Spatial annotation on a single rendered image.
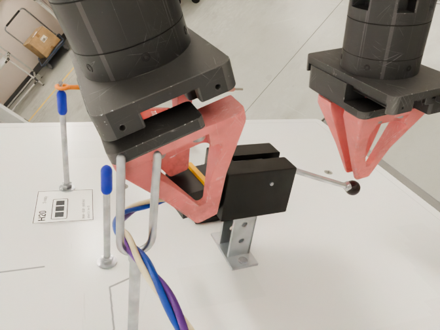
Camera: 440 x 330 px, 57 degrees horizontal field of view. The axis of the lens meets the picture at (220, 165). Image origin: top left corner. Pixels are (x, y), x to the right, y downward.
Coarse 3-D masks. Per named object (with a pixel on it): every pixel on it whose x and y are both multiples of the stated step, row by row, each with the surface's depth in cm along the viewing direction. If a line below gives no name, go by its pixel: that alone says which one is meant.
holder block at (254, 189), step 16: (256, 144) 32; (256, 160) 30; (272, 160) 30; (288, 160) 30; (240, 176) 28; (256, 176) 28; (272, 176) 29; (288, 176) 29; (224, 192) 28; (240, 192) 28; (256, 192) 29; (272, 192) 30; (288, 192) 30; (224, 208) 29; (240, 208) 29; (256, 208) 30; (272, 208) 30
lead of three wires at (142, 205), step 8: (144, 200) 27; (160, 200) 28; (128, 208) 25; (136, 208) 26; (144, 208) 27; (128, 216) 25; (112, 224) 23; (128, 232) 21; (128, 240) 20; (128, 248) 20; (136, 248) 19
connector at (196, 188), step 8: (200, 168) 30; (168, 176) 29; (176, 176) 29; (184, 176) 29; (192, 176) 29; (176, 184) 28; (184, 184) 28; (192, 184) 28; (200, 184) 28; (192, 192) 27; (200, 192) 27; (184, 216) 28
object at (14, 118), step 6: (0, 108) 106; (6, 108) 109; (0, 114) 107; (6, 114) 108; (12, 114) 109; (0, 120) 111; (6, 120) 108; (12, 120) 109; (18, 120) 110; (24, 120) 112
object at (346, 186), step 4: (236, 160) 30; (240, 160) 30; (296, 172) 32; (300, 172) 32; (304, 172) 33; (308, 172) 33; (304, 176) 33; (308, 176) 33; (312, 176) 33; (316, 176) 33; (320, 176) 34; (320, 180) 34; (324, 180) 34; (328, 180) 34; (332, 180) 35; (336, 180) 35; (272, 184) 29; (332, 184) 35; (336, 184) 35; (340, 184) 35; (344, 184) 36; (348, 184) 36; (344, 188) 36; (348, 188) 36
